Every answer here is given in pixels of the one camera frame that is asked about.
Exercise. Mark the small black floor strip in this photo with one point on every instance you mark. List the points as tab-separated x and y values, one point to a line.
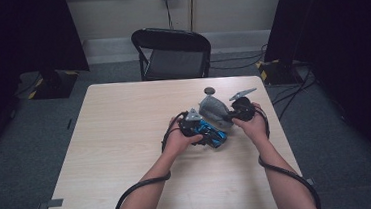
69	124

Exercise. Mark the person's left hand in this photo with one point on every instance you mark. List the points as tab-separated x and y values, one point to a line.
178	141

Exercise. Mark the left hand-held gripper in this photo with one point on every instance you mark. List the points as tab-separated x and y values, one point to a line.
190	125

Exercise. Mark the black folding chair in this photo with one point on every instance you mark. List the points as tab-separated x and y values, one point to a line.
172	53

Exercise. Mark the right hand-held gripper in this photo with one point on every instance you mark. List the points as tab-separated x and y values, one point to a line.
242	108

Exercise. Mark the black curtain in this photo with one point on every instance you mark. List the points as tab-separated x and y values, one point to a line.
342	38
18	40

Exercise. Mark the black stand base yellow tape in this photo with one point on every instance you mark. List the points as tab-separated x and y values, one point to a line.
276	72
55	86

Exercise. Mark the grey towel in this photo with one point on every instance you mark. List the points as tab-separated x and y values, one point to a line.
215	110

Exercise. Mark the grey tape strip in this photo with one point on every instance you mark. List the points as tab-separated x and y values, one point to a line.
310	181
52	204

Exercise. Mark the wall conduit pipe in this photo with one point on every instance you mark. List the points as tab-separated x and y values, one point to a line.
192	8

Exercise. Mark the blue toy car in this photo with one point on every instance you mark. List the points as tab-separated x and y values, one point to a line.
214	134

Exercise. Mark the person's right hand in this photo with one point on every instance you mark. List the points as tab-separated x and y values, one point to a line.
255	130

